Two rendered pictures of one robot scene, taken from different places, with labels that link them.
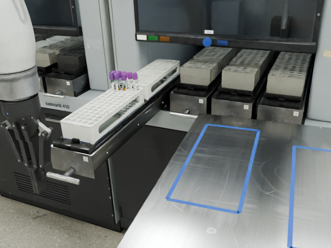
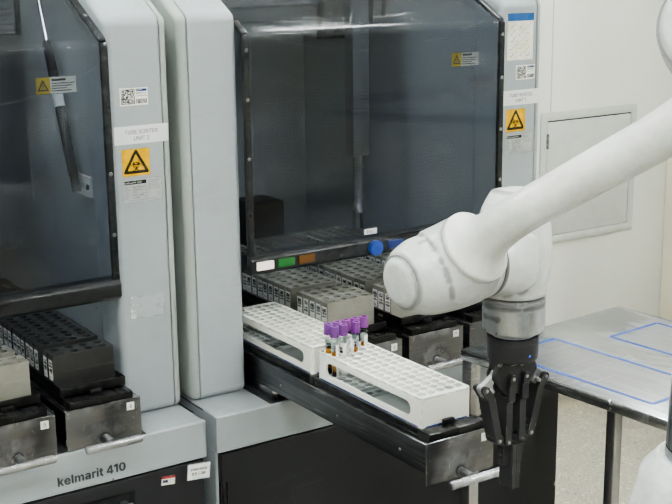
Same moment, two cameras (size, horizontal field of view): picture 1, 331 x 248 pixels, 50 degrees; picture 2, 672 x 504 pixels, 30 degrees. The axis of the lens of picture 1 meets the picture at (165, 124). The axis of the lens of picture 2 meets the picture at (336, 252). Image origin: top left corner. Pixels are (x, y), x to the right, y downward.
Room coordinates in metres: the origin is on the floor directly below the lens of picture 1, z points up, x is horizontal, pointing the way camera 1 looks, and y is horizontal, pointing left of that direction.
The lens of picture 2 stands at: (-0.02, 1.90, 1.55)
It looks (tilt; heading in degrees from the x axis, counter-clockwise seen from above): 14 degrees down; 302
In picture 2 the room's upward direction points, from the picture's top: 1 degrees counter-clockwise
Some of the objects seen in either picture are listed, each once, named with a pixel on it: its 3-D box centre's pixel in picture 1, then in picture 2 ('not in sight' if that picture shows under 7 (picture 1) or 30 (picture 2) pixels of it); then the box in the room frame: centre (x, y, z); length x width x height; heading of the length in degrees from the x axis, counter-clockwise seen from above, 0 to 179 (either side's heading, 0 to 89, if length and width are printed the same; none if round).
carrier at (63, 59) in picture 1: (69, 62); (82, 365); (1.44, 0.39, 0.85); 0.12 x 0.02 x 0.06; 65
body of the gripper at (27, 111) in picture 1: (23, 115); (512, 362); (0.68, 0.30, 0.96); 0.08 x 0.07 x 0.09; 65
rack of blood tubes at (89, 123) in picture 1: (107, 112); (390, 385); (0.95, 0.17, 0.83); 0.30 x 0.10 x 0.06; 156
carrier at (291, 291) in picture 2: (207, 65); (311, 297); (1.33, -0.17, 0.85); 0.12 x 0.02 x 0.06; 66
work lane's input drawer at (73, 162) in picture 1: (130, 111); (346, 393); (1.07, 0.11, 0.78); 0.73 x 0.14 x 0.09; 155
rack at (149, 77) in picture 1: (153, 78); (292, 338); (1.23, 0.04, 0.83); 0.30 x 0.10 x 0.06; 155
